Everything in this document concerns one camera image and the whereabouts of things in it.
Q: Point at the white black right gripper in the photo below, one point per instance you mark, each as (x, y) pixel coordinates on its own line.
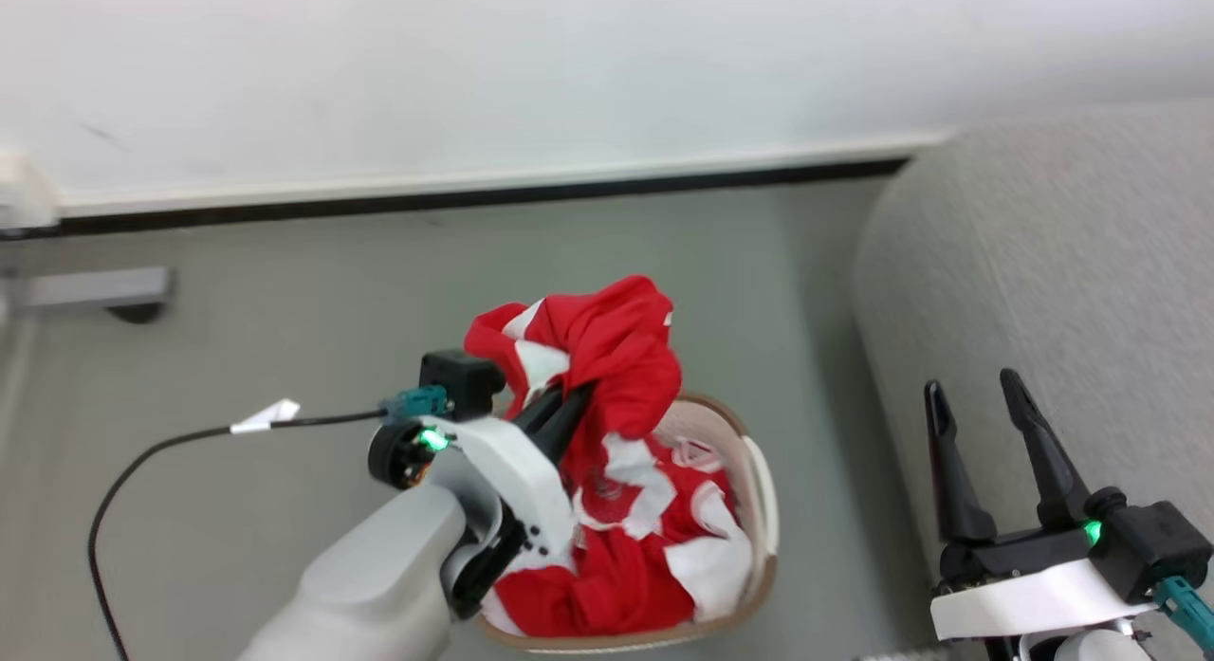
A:
(1034, 595)

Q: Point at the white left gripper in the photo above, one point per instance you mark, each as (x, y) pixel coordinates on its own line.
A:
(517, 481)

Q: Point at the red and white garment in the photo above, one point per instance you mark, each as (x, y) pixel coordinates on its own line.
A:
(616, 353)
(635, 547)

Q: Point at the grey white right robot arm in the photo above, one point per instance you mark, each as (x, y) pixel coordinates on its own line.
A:
(1091, 647)

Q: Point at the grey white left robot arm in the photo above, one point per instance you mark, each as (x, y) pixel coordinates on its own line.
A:
(379, 576)

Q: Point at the beige perforated laundry basket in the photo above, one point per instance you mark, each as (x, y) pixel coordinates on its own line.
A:
(754, 490)

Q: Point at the grey fabric sofa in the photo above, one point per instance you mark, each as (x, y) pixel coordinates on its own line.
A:
(1062, 291)

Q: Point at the grey bar with dark foot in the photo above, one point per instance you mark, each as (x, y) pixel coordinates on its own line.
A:
(95, 289)

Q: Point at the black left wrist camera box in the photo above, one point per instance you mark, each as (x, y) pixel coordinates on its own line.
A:
(462, 383)

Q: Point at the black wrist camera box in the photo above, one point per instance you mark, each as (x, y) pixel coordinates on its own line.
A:
(1152, 547)
(462, 383)

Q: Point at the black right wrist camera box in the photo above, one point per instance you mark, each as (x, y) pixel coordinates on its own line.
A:
(1152, 547)

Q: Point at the black wall baseboard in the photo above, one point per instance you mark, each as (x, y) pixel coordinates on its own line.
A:
(474, 198)

